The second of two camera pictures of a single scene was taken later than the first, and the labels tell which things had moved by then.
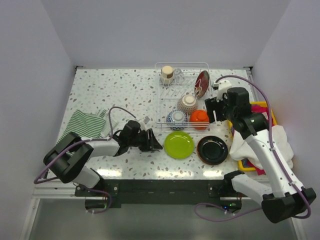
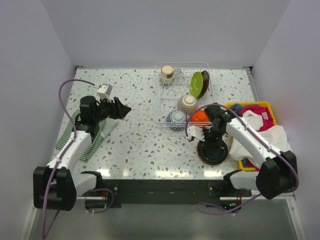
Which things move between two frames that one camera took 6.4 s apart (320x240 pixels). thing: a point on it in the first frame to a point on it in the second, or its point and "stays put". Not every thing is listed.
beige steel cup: (167, 75) stays put
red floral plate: (201, 84) stays put
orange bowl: (199, 119) stays put
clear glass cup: (178, 76) stays put
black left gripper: (153, 144) to (119, 111)
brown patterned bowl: (187, 103) stays put
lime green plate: (179, 145) to (196, 84)
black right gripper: (210, 103) to (205, 131)
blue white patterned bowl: (176, 116) stays put
